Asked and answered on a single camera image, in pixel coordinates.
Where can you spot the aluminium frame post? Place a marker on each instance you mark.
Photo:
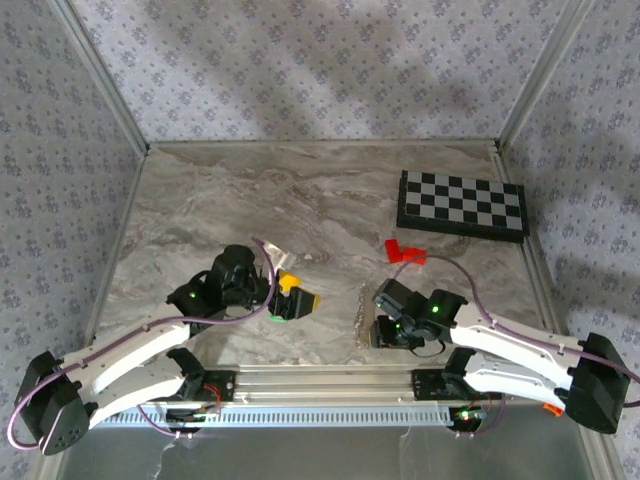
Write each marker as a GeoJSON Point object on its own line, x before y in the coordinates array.
{"type": "Point", "coordinates": [100, 80]}
{"type": "Point", "coordinates": [545, 75]}

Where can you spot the red L-shaped block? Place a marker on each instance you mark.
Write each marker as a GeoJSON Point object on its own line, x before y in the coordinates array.
{"type": "Point", "coordinates": [395, 251]}

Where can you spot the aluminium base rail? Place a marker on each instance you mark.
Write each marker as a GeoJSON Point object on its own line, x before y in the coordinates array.
{"type": "Point", "coordinates": [325, 385]}

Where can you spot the black and grey checkerboard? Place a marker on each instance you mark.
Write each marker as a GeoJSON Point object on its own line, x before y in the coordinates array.
{"type": "Point", "coordinates": [462, 202]}

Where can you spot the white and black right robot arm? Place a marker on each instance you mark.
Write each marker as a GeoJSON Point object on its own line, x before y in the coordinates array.
{"type": "Point", "coordinates": [500, 340]}

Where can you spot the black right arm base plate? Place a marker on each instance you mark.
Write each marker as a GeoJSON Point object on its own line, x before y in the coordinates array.
{"type": "Point", "coordinates": [430, 385]}

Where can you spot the small circuit board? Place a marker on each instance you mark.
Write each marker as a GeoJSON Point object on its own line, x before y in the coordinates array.
{"type": "Point", "coordinates": [467, 415]}

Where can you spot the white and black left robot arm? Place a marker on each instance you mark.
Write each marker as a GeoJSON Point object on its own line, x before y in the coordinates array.
{"type": "Point", "coordinates": [125, 340]}

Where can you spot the orange plastic clip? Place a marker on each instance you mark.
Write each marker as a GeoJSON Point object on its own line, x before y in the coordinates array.
{"type": "Point", "coordinates": [552, 409]}

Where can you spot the red rectangular block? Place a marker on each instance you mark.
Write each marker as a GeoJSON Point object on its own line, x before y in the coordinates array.
{"type": "Point", "coordinates": [415, 256]}

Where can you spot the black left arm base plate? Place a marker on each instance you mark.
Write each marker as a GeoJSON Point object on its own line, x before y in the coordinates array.
{"type": "Point", "coordinates": [220, 387]}

